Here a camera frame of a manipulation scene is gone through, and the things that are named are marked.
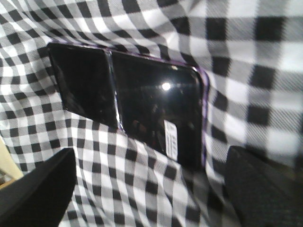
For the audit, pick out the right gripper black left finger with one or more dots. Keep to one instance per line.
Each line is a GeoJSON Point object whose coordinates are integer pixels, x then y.
{"type": "Point", "coordinates": [41, 197]}

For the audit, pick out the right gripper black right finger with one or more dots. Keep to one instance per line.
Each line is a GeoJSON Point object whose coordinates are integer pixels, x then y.
{"type": "Point", "coordinates": [264, 193]}

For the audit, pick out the black smartphone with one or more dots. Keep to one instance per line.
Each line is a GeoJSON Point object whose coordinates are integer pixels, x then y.
{"type": "Point", "coordinates": [157, 102]}

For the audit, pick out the black white checkered bed sheet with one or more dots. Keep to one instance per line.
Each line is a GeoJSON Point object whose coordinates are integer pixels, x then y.
{"type": "Point", "coordinates": [252, 52]}

